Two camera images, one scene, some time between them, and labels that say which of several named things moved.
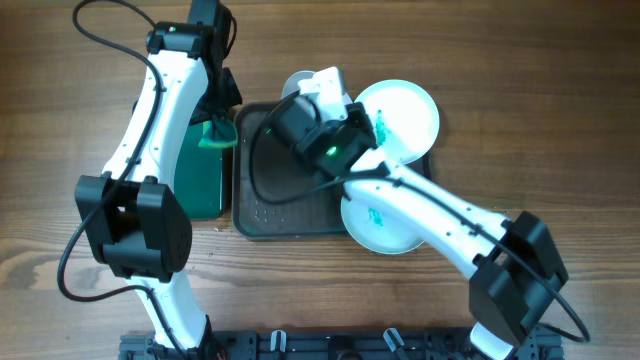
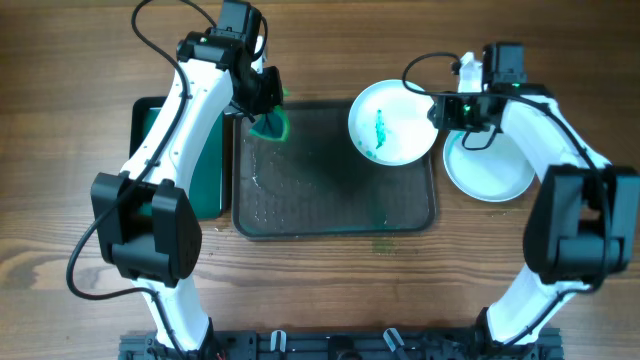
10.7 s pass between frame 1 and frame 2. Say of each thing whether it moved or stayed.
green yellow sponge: moved
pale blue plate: moved
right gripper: moved
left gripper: moved
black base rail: stayed
